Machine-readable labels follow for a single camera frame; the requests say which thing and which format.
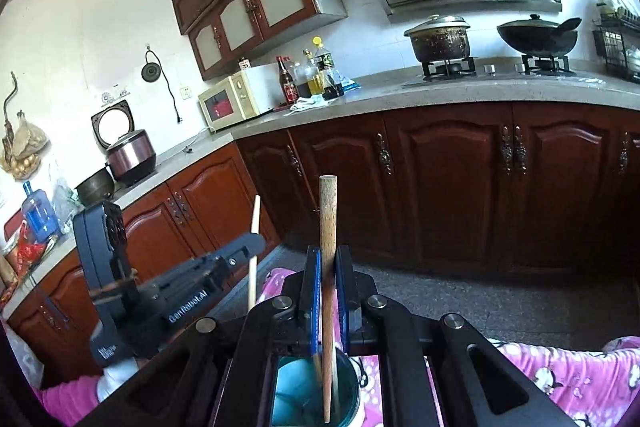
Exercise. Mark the small carton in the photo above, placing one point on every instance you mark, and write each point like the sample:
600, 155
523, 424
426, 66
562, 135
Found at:
244, 63

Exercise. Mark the gas stove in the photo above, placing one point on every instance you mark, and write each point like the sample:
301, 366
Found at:
500, 69

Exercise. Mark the pink penguin print cloth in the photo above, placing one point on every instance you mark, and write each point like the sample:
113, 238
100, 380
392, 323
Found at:
575, 372

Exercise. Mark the brown lower kitchen cabinets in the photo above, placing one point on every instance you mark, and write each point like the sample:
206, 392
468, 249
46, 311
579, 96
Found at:
450, 187

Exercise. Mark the blue dish cloth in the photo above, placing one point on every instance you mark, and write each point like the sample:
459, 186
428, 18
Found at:
351, 84

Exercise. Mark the white rag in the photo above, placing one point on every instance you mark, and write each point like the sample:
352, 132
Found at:
310, 103

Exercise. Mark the red label brown bottle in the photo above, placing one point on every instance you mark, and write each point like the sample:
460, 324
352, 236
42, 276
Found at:
287, 87

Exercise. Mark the hanging plastic bag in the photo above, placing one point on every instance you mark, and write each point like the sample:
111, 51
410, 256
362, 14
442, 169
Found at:
30, 139

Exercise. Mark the white floral teal-rimmed utensil cup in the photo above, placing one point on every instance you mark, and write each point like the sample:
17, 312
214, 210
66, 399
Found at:
295, 387

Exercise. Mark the metal cooking pot with lid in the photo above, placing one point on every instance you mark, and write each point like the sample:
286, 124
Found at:
440, 42

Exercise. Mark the red snack bag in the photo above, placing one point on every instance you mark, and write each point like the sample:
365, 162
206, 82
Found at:
27, 252

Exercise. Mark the yellow oil bottle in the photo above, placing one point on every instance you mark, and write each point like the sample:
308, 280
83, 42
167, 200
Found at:
314, 82

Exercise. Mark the yellow cap dark bottle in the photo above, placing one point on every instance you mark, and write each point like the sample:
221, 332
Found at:
327, 67

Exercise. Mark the black wok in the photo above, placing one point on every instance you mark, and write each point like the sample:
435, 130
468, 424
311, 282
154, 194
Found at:
537, 39

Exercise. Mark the pink rice cooker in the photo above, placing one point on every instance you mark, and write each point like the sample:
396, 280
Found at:
132, 157

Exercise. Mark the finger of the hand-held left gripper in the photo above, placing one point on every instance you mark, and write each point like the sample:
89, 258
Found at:
235, 252
232, 274

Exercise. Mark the white wall socket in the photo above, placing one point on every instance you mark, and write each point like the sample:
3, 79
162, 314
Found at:
186, 92

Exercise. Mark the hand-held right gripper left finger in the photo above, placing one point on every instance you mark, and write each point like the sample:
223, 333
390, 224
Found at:
314, 302

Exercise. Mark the small clear glass bottle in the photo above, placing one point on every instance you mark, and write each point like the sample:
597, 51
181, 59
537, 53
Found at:
302, 82

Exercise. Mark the grey kitchen countertop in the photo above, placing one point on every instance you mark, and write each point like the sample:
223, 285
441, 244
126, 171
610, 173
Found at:
450, 92

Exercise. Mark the thin bamboo chopstick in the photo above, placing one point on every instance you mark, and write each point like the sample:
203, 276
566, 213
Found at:
256, 217

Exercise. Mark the clear plastic bag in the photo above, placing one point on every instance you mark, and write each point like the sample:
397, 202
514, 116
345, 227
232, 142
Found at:
67, 202

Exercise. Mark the net bag of garlic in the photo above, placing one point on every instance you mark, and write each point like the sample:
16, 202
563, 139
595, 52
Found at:
22, 167

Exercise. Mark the blue water jug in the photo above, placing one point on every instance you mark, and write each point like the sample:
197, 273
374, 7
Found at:
40, 212

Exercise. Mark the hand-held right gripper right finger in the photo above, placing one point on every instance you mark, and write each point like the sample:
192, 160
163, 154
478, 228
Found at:
341, 302

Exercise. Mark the cream microwave oven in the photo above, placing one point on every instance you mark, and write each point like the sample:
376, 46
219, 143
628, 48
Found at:
235, 99

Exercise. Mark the black inner cooking pot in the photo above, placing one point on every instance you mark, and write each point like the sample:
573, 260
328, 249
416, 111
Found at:
95, 189

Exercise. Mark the dark brown wooden chopstick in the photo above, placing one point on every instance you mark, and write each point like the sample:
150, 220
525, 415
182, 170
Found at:
327, 217

